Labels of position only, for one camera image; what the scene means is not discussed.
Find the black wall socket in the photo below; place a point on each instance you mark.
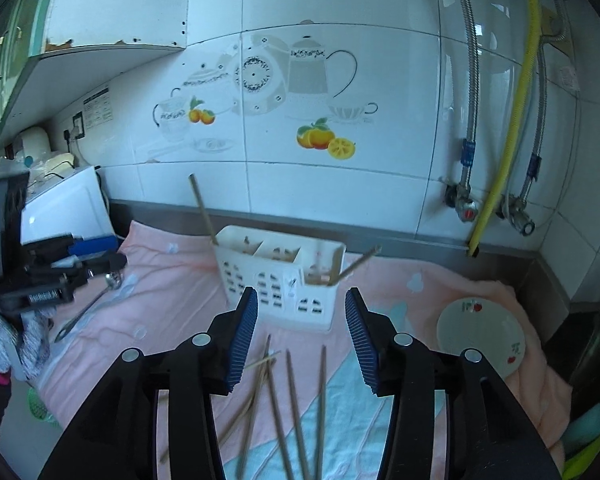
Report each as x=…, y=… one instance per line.
x=78, y=126

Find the teaware wall decal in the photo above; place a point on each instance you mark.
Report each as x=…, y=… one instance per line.
x=305, y=70

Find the pink towel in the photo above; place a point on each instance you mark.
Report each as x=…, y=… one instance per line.
x=170, y=290

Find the white plate with fruit print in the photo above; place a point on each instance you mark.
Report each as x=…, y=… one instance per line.
x=480, y=340

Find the metal water valve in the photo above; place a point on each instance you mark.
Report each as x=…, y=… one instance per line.
x=519, y=215

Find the white wall cabinet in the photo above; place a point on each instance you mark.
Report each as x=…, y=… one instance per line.
x=105, y=5

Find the black and white wall label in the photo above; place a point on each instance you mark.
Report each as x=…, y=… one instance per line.
x=97, y=107

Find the metal spoon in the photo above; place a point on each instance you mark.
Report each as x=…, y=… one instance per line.
x=85, y=312

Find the white rounded appliance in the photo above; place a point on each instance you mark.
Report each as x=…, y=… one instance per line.
x=34, y=144

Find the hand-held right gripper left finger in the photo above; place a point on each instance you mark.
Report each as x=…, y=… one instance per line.
x=242, y=340

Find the wooden chopstick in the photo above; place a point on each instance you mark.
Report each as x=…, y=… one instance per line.
x=357, y=262
x=234, y=421
x=297, y=410
x=254, y=405
x=321, y=410
x=280, y=425
x=202, y=210

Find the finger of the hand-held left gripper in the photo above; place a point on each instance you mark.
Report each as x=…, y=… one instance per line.
x=105, y=263
x=95, y=249

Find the green plastic mesh item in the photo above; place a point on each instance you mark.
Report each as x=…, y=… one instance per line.
x=41, y=406

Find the white plastic utensil holder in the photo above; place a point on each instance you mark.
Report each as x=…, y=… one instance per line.
x=280, y=285

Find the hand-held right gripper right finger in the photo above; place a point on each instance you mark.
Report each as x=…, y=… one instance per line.
x=360, y=340

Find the teal yellow-green sponge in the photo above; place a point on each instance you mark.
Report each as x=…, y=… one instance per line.
x=592, y=430

